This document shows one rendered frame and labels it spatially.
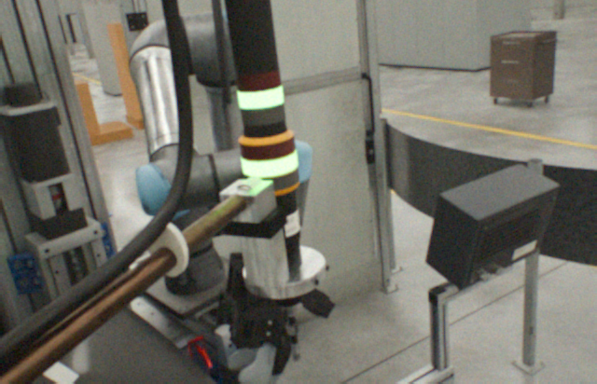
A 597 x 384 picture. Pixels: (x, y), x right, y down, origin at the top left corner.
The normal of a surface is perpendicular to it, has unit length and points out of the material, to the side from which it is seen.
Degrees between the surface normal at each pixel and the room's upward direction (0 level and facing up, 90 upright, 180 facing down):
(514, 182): 15
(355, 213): 90
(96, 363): 34
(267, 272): 90
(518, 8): 90
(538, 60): 90
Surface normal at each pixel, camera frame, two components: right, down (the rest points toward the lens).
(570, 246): -0.63, 0.32
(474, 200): 0.03, -0.85
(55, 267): 0.69, 0.17
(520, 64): -0.82, 0.28
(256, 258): -0.40, 0.35
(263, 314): 0.52, 0.22
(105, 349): 0.44, -0.82
